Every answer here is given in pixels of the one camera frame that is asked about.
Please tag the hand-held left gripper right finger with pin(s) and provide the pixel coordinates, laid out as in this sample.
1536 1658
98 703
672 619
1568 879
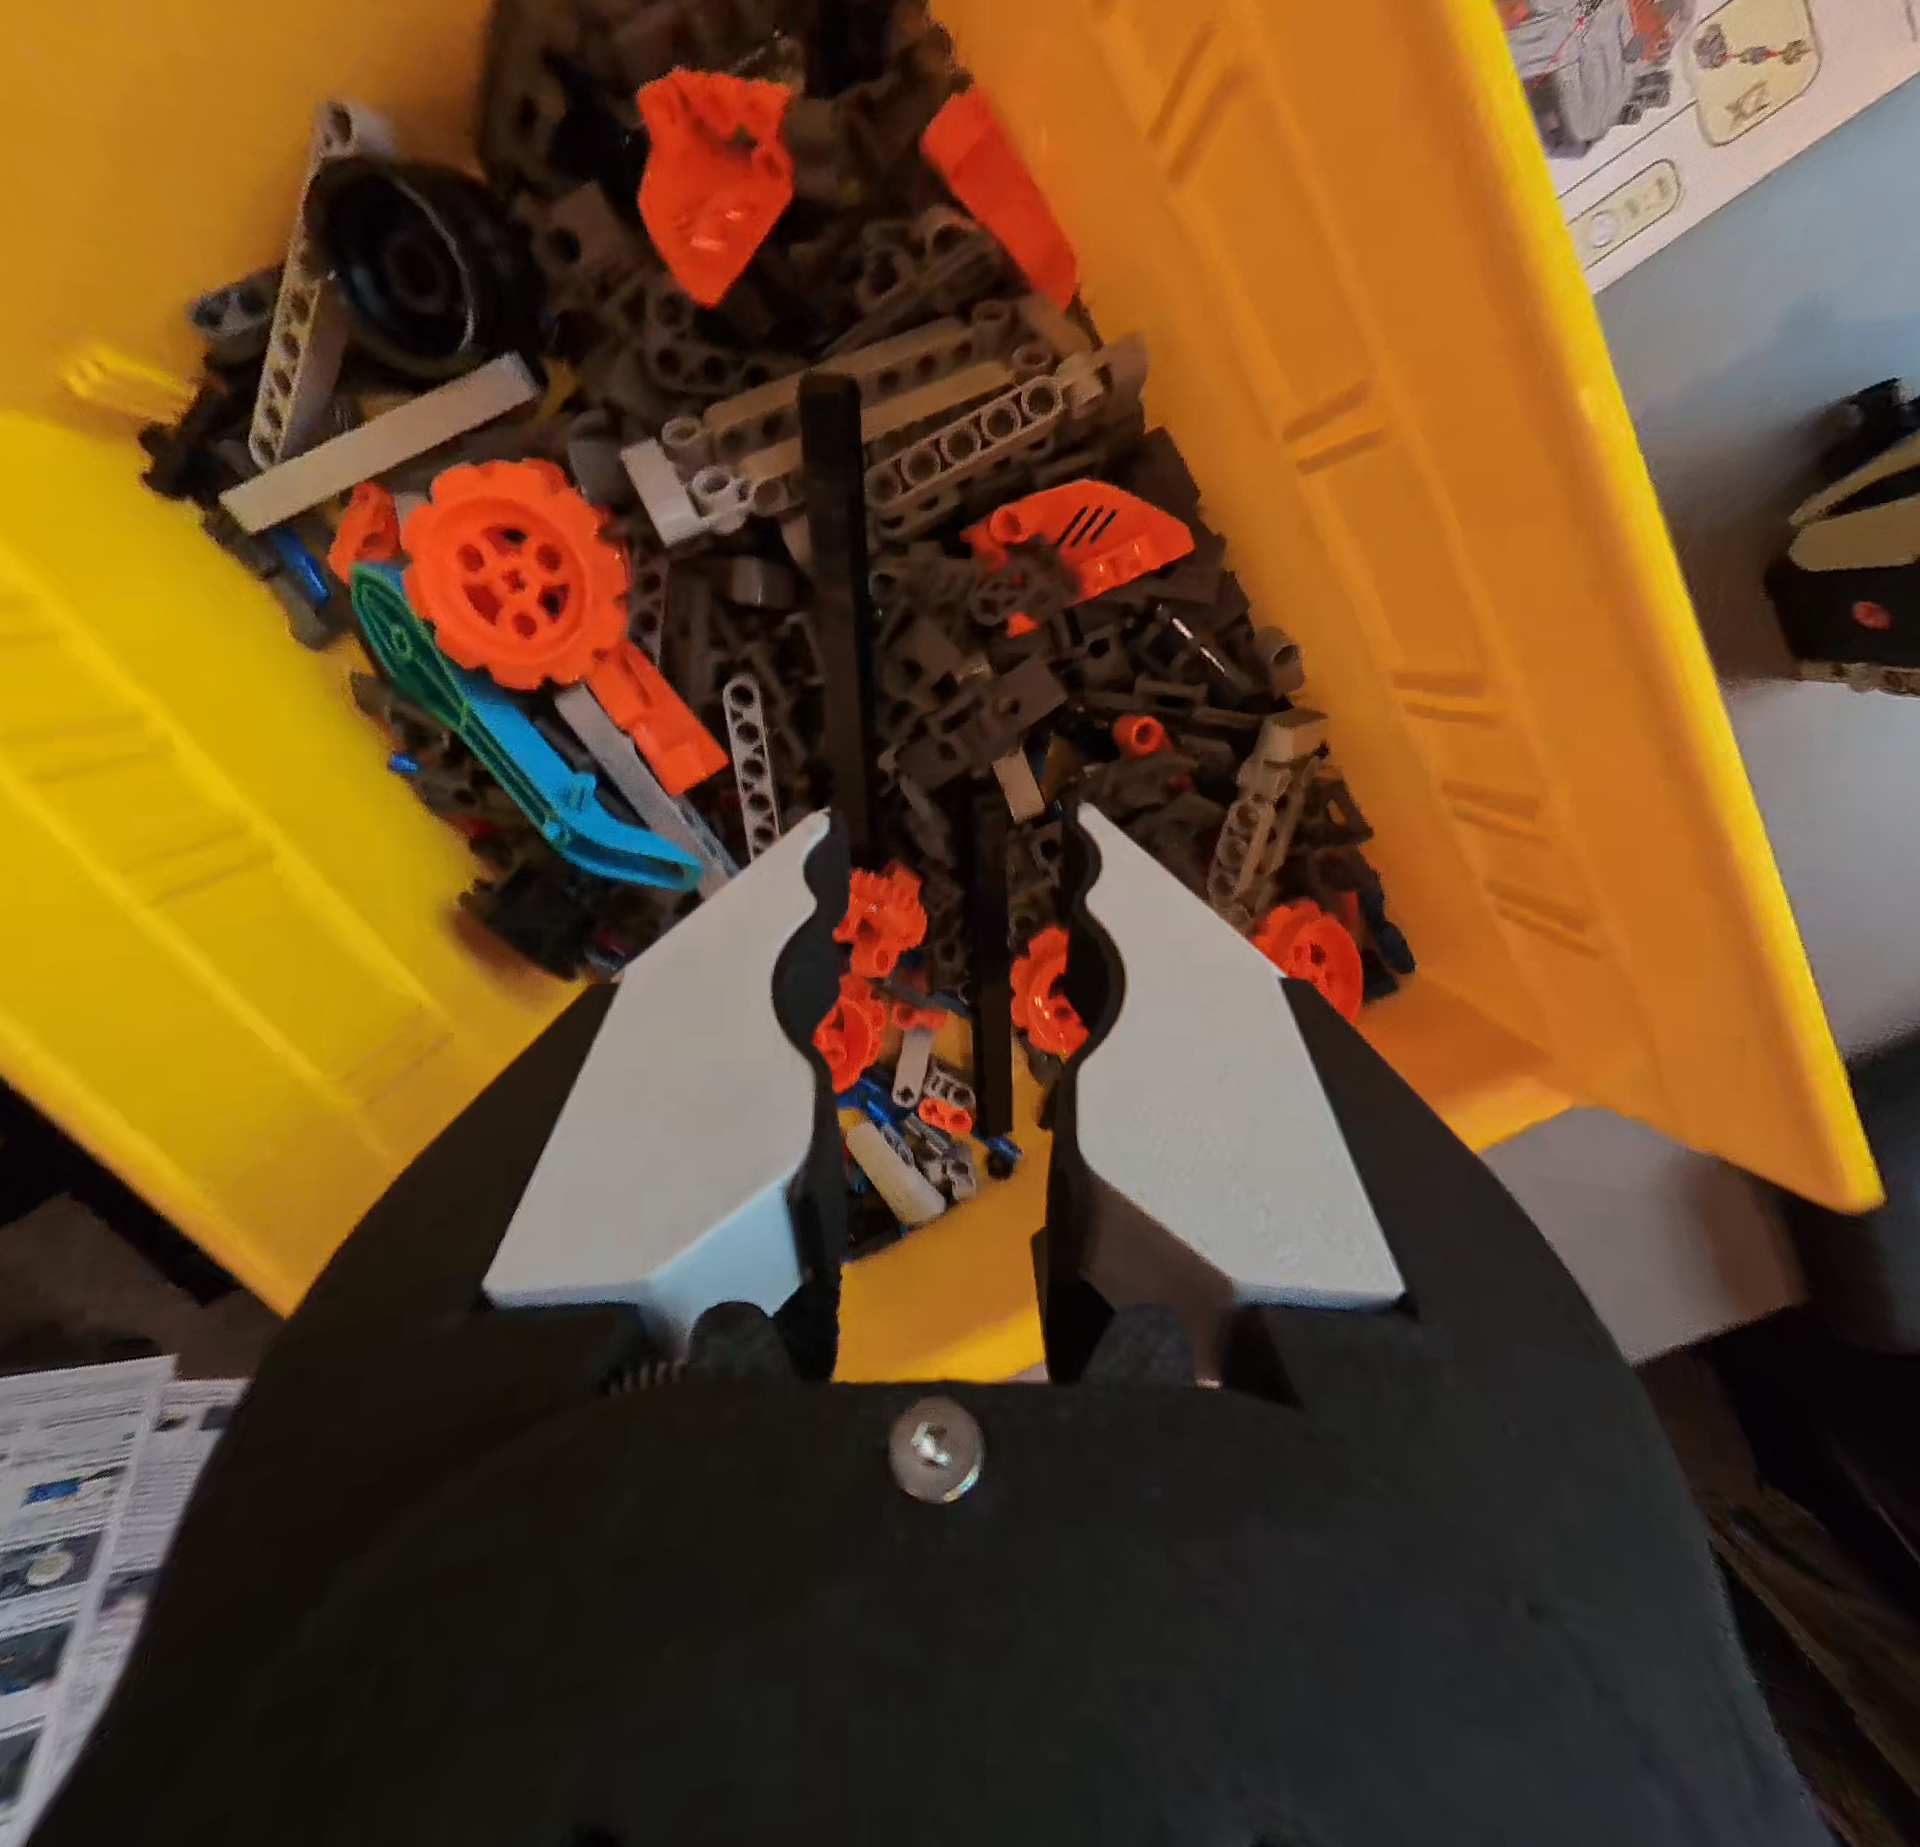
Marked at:
1231 1128

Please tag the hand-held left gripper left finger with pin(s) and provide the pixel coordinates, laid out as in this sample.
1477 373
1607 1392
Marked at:
660 1128

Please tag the pile of toy building pieces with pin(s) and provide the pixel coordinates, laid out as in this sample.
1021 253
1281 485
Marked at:
961 649

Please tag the yellow plastic bin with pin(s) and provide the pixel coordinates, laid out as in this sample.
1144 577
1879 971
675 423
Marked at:
1351 303

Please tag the orange sprocket wheel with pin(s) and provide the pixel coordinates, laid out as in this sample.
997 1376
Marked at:
480 619
1320 955
1043 1001
848 1039

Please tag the black toy wheel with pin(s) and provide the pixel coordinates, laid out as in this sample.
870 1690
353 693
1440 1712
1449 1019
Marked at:
399 265
541 919

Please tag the orange toothed gear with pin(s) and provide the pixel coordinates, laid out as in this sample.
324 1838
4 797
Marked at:
878 919

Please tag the blue brick separator tool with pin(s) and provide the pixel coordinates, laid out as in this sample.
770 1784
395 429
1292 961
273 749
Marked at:
510 769

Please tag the orange winged panel piece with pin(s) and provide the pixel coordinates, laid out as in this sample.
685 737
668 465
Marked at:
1125 551

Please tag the printed paper sheet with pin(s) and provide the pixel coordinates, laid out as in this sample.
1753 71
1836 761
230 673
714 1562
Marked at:
74 1502

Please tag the grey toy robot model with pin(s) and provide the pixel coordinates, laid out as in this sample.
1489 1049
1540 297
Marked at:
1844 619

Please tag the orange angular connector piece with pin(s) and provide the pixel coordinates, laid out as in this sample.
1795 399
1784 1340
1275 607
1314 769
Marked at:
705 213

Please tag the orange curved panel piece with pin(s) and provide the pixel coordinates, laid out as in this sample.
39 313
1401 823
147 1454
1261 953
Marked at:
1004 197

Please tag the open instruction booklet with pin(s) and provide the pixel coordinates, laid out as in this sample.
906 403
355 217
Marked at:
1724 77

